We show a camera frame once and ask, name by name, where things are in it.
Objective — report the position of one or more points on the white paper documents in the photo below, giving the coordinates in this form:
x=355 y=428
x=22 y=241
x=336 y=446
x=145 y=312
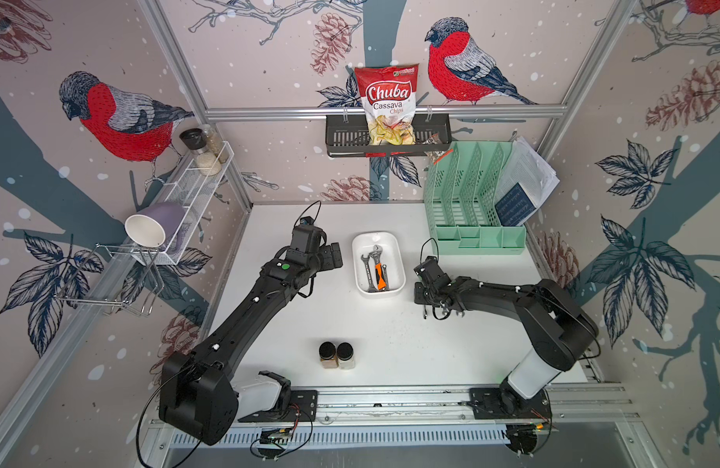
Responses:
x=527 y=167

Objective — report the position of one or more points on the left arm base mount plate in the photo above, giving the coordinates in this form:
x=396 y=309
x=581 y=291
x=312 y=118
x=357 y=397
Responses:
x=300 y=404

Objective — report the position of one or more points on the white plastic storage box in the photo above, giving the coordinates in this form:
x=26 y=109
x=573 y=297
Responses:
x=391 y=257

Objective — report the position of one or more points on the brown spice jar black lid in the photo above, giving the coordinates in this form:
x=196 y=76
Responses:
x=328 y=355

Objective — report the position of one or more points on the white wire wall shelf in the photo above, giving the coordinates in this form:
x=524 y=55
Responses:
x=194 y=192

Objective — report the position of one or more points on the green plastic file organizer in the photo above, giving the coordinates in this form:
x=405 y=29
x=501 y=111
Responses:
x=460 y=201

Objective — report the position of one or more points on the dark blue notebook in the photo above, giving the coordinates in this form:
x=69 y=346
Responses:
x=514 y=208

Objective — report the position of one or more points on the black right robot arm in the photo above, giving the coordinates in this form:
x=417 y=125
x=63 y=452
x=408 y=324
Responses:
x=559 y=331

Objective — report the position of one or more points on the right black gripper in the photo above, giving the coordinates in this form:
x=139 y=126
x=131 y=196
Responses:
x=417 y=293

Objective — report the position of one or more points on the spice jar on shelf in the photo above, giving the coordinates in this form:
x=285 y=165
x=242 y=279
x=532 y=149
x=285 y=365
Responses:
x=204 y=159

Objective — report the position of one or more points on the red Chuba chips bag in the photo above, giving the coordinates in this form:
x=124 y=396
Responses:
x=388 y=97

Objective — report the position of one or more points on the long silver combination wrench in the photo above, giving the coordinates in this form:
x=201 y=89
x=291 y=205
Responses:
x=370 y=277

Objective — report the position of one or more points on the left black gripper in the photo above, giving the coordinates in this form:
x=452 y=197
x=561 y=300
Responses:
x=330 y=261

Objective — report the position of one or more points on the white spice jar black lid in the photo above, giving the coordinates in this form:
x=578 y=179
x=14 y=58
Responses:
x=346 y=356

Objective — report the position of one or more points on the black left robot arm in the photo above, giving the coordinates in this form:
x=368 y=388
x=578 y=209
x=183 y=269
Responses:
x=196 y=394

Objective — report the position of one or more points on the purple white cup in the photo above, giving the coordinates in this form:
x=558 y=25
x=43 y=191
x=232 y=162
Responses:
x=153 y=226

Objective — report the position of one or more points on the orange handled adjustable wrench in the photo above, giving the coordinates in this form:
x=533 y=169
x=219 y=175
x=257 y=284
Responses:
x=379 y=268

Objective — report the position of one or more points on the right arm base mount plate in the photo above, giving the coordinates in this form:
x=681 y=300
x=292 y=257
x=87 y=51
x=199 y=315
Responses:
x=491 y=403

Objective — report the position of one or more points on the wire cup holder rack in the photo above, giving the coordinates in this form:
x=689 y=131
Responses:
x=131 y=281

